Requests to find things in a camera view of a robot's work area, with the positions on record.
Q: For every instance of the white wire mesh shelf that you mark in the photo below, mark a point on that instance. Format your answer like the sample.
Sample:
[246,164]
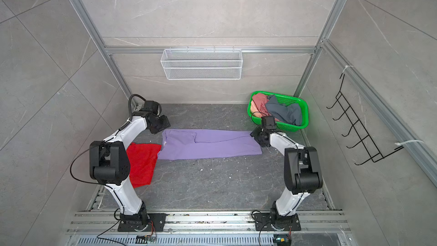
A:
[202,64]

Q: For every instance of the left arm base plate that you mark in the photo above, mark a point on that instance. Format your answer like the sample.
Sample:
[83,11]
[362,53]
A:
[141,223]

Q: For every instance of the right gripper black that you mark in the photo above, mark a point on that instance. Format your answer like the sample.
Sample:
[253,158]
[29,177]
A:
[255,132]

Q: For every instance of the black wire hook rack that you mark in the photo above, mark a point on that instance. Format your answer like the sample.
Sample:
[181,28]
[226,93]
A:
[357,126]

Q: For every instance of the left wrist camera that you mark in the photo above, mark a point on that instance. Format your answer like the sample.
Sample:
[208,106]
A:
[152,107]

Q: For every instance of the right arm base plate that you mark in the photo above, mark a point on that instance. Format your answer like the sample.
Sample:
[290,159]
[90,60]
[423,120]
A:
[267,222]

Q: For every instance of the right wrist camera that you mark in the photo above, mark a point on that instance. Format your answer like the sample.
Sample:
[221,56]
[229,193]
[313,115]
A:
[268,123]

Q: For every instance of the pink t shirt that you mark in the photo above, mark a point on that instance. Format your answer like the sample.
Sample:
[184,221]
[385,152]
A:
[264,105]

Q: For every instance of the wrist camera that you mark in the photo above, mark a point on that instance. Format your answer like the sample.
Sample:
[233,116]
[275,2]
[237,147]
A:
[268,123]
[152,107]

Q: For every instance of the purple t shirt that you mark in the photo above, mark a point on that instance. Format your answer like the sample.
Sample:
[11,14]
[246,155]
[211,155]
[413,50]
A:
[185,144]

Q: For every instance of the dark grey t shirt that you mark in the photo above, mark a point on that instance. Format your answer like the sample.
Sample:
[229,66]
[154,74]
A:
[288,114]

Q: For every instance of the aluminium mounting rail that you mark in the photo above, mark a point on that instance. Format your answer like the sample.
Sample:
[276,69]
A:
[209,222]

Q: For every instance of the red folded t shirt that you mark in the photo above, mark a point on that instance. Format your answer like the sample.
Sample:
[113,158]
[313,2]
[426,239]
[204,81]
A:
[143,159]

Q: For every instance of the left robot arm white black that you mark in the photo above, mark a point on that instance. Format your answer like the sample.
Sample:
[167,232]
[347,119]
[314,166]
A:
[109,166]

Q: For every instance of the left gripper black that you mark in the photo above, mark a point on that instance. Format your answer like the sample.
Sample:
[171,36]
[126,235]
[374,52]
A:
[166,124]

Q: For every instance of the green plastic basket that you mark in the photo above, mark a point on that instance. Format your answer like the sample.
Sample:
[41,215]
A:
[285,99]

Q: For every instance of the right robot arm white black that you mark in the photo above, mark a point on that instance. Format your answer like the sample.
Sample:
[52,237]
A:
[302,176]

